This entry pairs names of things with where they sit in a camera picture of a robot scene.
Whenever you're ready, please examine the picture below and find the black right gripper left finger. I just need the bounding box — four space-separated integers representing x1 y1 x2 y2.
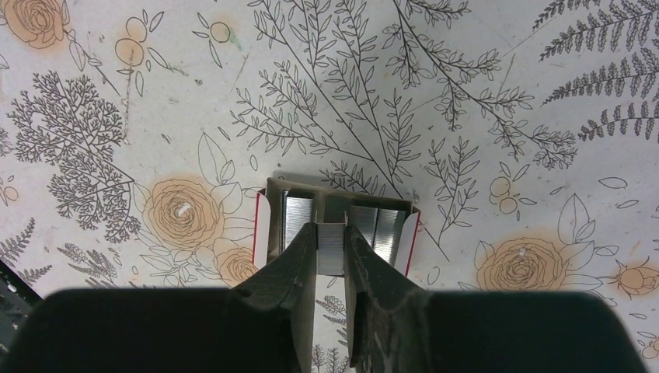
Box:
1 223 318 372

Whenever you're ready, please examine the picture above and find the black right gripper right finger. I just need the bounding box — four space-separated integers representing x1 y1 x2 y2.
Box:
344 225 646 372

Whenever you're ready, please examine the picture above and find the red staple box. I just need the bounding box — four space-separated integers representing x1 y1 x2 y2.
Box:
252 178 421 275

